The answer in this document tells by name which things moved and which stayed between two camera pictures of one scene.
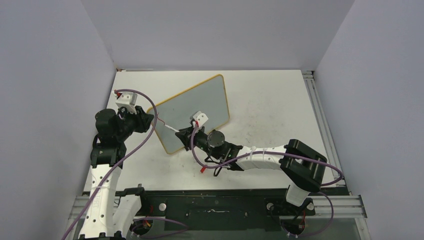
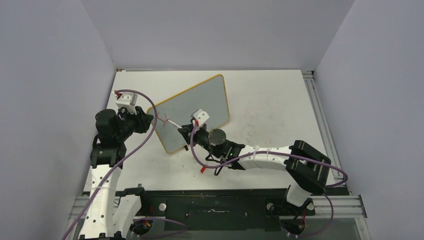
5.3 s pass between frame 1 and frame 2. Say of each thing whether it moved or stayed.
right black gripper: stayed
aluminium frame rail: stayed
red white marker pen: moved
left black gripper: stayed
